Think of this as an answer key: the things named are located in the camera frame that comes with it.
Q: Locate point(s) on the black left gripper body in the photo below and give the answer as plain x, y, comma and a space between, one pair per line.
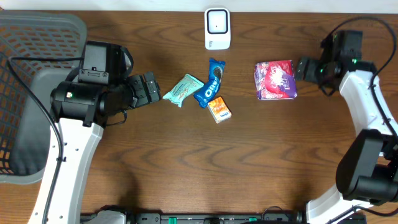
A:
140, 91

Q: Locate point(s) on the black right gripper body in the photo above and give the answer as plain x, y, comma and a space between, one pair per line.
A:
314, 71

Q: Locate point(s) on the red purple snack packet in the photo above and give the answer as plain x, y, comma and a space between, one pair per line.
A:
275, 80

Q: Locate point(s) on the teal wipes packet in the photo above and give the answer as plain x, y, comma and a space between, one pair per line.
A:
184, 88

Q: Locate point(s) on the blue Oreo packet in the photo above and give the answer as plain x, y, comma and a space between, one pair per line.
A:
211, 88

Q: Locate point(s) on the orange tissue pack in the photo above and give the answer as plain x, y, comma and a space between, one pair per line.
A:
219, 110

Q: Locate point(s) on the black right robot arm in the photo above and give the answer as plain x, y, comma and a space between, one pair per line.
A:
367, 174

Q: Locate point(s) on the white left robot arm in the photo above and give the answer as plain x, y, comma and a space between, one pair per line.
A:
81, 111

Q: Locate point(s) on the grey plastic basket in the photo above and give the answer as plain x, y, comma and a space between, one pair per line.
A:
38, 50

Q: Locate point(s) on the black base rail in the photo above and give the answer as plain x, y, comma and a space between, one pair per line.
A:
109, 216

